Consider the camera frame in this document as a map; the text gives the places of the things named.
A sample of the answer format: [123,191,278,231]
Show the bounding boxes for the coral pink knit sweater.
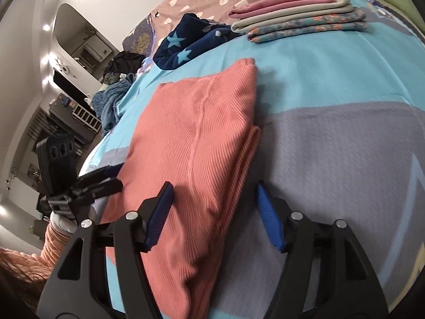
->
[102,58,260,318]

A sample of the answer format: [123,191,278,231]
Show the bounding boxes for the left forearm pink sleeve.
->
[31,223,71,269]

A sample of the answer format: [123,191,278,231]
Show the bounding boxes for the black clothes pile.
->
[101,51,146,85]

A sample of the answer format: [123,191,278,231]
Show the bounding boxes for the left hand white glove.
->
[49,202,99,235]

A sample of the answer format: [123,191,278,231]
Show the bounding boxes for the white shelf rack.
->
[72,104,101,133]

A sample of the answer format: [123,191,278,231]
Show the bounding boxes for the blue knit throw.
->
[91,73,136,137]

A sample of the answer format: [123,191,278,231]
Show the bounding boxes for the dark blue patterned pillow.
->
[122,14,156,57]

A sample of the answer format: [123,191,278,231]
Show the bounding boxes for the navy star fleece blanket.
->
[153,13,240,71]

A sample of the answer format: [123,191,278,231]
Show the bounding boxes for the turquoise grey bed cover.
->
[79,0,425,319]

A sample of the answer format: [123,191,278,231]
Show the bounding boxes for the floral patterned folded garment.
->
[247,8,367,43]

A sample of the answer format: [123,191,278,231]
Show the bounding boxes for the pink folded garment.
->
[228,0,336,19]

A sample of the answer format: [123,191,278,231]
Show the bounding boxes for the beige folded garment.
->
[231,0,354,34]

